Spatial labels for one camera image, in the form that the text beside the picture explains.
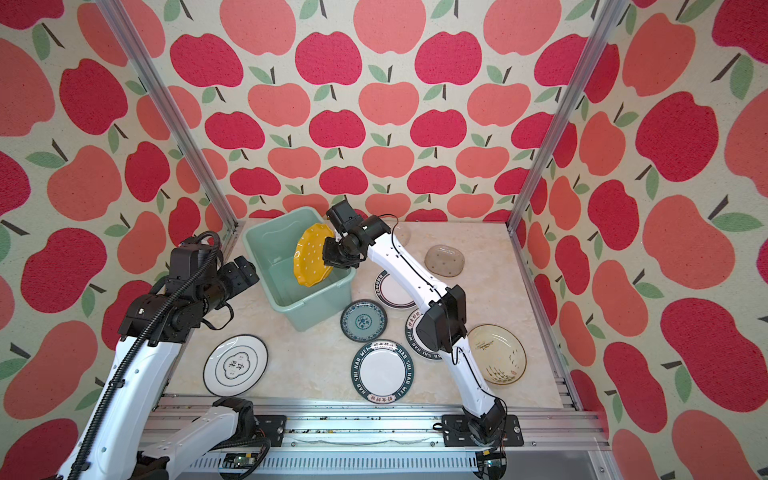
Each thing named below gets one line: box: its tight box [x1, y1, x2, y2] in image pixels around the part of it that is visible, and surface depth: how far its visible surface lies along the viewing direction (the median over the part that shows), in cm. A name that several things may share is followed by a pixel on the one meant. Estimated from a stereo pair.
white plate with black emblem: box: [203, 334, 269, 397], surface depth 86 cm
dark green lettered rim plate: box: [350, 339, 415, 404], surface depth 86 cm
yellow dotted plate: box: [293, 223, 334, 288], surface depth 92 cm
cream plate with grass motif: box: [467, 323, 528, 386], surface depth 88 cm
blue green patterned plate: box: [340, 299, 388, 343], surface depth 96 cm
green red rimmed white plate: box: [374, 269, 418, 309], surface depth 101 cm
